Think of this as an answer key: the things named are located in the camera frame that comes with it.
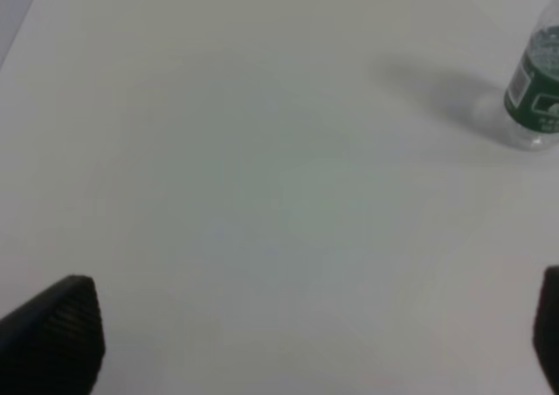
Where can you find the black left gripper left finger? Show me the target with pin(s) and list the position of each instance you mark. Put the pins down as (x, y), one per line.
(54, 343)

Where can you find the clear bottle green label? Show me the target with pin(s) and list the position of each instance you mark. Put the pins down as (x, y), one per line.
(531, 98)

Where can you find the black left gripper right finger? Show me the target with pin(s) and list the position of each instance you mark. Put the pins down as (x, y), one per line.
(545, 330)

